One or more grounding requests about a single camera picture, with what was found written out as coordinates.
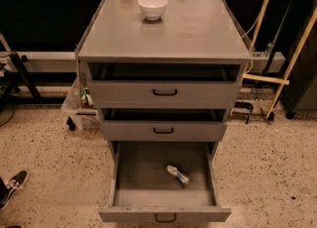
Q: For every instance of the grey drawer cabinet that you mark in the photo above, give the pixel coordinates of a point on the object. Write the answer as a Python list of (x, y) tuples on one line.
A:
[(189, 31)]

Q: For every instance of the grey middle drawer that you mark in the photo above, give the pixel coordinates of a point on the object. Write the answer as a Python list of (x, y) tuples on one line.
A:
[(141, 124)]

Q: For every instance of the grey drawer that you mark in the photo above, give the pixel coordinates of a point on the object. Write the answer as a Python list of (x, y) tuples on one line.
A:
[(163, 85), (141, 124), (143, 190)]

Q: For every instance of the grey top drawer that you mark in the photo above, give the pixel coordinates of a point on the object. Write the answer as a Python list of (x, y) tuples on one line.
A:
[(163, 85)]

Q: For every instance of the grey bottom drawer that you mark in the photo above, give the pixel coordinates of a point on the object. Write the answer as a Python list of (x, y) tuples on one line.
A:
[(143, 190)]

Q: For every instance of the clear plastic bin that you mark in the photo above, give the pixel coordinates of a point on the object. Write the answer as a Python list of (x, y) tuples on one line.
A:
[(78, 116)]

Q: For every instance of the white bowl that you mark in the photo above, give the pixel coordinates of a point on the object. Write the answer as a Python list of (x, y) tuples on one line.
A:
[(152, 9)]

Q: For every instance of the black metal stand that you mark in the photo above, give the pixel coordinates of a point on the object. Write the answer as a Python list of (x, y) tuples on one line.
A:
[(15, 59)]

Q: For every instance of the wooden easel frame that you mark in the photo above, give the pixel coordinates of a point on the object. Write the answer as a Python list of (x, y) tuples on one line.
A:
[(281, 82)]

